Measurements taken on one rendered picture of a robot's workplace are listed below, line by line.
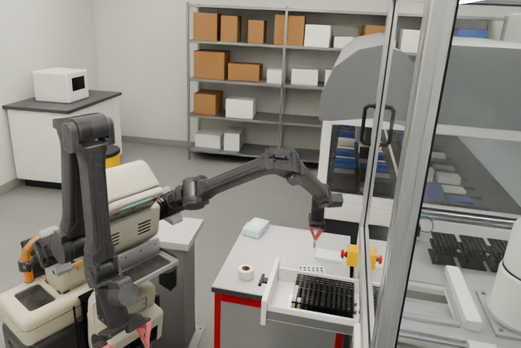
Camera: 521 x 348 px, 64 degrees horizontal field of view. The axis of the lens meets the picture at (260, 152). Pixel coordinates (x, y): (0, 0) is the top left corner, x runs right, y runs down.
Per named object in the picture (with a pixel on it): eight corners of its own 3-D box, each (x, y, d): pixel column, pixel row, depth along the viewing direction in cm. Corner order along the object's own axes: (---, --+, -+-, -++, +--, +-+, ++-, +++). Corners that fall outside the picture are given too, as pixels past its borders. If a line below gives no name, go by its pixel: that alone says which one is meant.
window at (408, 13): (371, 382, 105) (438, -24, 76) (364, 227, 185) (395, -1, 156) (374, 383, 105) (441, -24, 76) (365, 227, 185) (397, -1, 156)
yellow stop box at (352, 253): (344, 265, 183) (346, 251, 180) (344, 256, 189) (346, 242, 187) (356, 267, 182) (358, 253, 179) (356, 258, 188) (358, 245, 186)
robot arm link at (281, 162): (277, 138, 128) (281, 167, 124) (299, 150, 139) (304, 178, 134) (177, 181, 151) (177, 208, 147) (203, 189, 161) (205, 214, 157)
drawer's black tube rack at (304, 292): (290, 315, 151) (291, 301, 149) (296, 287, 167) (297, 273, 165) (352, 327, 146) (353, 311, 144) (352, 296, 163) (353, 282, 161)
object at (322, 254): (315, 260, 200) (315, 256, 200) (317, 250, 208) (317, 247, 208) (341, 264, 198) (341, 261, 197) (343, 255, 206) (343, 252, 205)
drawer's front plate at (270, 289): (260, 325, 148) (261, 299, 144) (274, 278, 175) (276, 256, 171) (264, 326, 147) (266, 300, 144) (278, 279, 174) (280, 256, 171)
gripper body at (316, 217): (322, 217, 182) (324, 201, 180) (325, 229, 173) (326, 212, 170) (308, 216, 182) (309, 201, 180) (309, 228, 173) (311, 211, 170)
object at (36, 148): (14, 187, 446) (-4, 73, 408) (74, 155, 555) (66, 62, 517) (76, 194, 437) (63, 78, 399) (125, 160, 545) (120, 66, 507)
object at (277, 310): (266, 319, 148) (267, 305, 146) (278, 278, 172) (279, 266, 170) (381, 341, 141) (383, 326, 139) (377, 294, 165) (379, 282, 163)
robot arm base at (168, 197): (177, 188, 162) (152, 198, 153) (188, 181, 157) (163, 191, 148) (186, 209, 161) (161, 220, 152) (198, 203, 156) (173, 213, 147)
